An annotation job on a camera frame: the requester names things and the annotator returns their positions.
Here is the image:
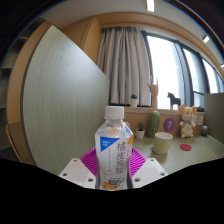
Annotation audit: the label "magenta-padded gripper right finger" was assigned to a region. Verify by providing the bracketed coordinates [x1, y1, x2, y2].
[127, 147, 169, 190]

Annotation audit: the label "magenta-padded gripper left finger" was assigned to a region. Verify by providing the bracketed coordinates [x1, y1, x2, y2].
[58, 147, 100, 190]

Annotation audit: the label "clear white-capped drink bottle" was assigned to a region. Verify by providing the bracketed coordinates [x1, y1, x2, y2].
[94, 105, 135, 192]

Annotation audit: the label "white and yellow cup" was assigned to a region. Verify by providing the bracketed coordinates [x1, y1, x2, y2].
[152, 131, 174, 155]

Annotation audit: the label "small plant in white pot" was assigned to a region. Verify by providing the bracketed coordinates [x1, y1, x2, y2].
[129, 93, 139, 108]
[135, 122, 146, 140]

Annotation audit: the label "flat round red coaster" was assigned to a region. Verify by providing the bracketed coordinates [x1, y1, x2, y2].
[179, 143, 193, 152]

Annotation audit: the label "tall green cactus ornament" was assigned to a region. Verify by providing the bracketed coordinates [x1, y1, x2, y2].
[147, 110, 161, 139]

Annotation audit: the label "round purple number sign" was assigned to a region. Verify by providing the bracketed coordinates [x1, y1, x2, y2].
[162, 117, 177, 133]

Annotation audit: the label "cream plush mouse toy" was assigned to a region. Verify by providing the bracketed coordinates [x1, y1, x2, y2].
[178, 104, 198, 139]

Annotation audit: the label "small round green cactus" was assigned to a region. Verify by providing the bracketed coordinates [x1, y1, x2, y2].
[200, 125, 210, 137]

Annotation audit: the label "grey-green partition panel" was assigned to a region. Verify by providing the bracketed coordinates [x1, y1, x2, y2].
[21, 25, 110, 176]
[203, 92, 224, 145]

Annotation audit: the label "black horse figurine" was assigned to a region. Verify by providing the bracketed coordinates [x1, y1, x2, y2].
[166, 91, 182, 111]

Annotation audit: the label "wooden hand model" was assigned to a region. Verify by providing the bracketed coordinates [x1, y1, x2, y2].
[147, 77, 160, 109]

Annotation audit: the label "dark-framed window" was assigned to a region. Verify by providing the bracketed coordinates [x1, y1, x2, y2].
[141, 30, 224, 111]

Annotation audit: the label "grey curtain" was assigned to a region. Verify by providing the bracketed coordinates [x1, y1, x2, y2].
[96, 26, 153, 107]

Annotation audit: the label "wooden shelf unit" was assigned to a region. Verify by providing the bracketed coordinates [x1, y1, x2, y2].
[0, 18, 46, 158]

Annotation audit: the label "ceiling lights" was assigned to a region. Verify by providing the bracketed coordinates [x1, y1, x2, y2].
[145, 0, 224, 69]

